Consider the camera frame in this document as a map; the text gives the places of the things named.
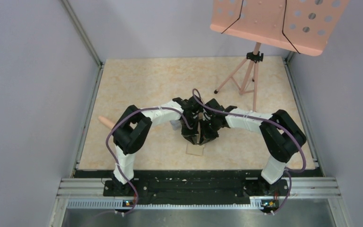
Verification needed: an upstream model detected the purple cable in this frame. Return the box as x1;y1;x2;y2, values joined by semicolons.
106;106;195;217
192;88;307;217

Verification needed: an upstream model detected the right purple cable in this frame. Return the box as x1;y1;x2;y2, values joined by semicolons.
192;88;307;217

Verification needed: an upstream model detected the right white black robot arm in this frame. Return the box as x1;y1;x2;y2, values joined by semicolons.
202;104;307;195

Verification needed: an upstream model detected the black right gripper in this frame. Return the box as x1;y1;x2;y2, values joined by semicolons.
199;118;220;147

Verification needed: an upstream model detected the clear acrylic card box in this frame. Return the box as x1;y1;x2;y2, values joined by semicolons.
170;120;182;131

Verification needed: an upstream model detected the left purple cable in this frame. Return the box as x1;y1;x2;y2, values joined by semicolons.
106;106;195;217

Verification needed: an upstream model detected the pink music stand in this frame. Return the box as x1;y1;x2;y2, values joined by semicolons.
210;0;349;94

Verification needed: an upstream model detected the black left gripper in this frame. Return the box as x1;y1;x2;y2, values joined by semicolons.
181;117;200;146

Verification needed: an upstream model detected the grey slotted cable duct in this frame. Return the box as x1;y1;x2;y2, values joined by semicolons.
67;199;264;210

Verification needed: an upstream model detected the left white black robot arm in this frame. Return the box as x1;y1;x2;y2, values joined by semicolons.
112;97;203;195

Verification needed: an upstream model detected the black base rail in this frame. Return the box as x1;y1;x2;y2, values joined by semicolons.
74;169;323;207

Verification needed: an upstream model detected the pink wooden cylinder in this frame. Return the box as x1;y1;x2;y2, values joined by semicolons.
98;116;115;129

